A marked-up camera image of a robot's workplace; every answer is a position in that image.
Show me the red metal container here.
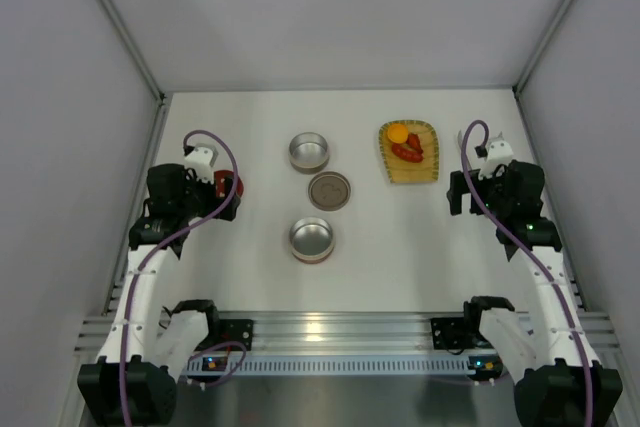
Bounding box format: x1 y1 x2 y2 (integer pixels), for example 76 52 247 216
288 217 335 264

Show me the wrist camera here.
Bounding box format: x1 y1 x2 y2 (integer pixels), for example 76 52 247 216
184 144 218 183
475 133 514 180

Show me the red fried chicken piece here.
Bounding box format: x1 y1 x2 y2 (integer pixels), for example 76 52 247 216
406 133 423 154

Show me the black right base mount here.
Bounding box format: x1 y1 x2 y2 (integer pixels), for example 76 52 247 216
430 317 476 355

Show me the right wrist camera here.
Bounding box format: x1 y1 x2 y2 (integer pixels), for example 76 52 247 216
475 133 514 180

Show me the aluminium rail frame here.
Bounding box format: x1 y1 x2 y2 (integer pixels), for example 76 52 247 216
74 311 620 355

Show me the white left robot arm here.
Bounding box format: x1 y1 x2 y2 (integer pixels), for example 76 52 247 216
77 163 242 426

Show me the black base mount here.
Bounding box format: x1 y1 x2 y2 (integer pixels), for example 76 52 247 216
430 317 476 355
216 318 254 351

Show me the woven bamboo tray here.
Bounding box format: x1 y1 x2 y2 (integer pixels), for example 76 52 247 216
378 119 440 184

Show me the grey slotted cable duct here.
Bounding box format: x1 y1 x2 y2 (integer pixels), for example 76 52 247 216
183 354 504 377

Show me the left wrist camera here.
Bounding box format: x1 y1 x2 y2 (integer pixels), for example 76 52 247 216
184 144 218 183

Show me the beige round lid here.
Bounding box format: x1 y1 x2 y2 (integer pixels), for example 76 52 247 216
307 171 351 211

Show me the beige metal container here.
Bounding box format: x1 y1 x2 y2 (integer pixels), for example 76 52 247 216
288 132 330 174

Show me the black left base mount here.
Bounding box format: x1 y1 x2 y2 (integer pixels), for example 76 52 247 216
216 318 254 351

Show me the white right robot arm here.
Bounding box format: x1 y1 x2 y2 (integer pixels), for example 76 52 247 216
447 160 623 426

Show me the orange round food piece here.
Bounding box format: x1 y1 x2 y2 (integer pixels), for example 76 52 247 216
387 123 410 144

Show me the red round lid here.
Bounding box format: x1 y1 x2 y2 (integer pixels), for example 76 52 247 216
217 170 244 197

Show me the red sausage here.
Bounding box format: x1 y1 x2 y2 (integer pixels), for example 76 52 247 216
391 143 423 163

